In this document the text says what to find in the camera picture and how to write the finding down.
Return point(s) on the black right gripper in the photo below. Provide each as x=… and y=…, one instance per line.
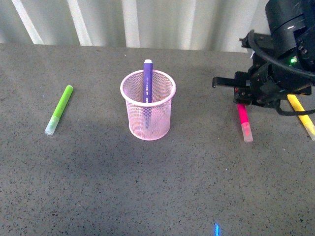
x=279, y=68

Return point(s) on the pink pen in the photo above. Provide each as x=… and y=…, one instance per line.
x=245, y=125

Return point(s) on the purple pen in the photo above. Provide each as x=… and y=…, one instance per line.
x=147, y=88

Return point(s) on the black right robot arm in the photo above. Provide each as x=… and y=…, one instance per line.
x=287, y=16

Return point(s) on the pink mesh cup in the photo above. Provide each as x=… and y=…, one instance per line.
x=164, y=88

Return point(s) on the white curtain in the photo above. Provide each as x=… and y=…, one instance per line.
x=215, y=25

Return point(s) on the yellow pen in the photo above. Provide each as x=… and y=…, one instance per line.
x=305, y=119

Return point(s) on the green pen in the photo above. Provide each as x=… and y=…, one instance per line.
x=56, y=116

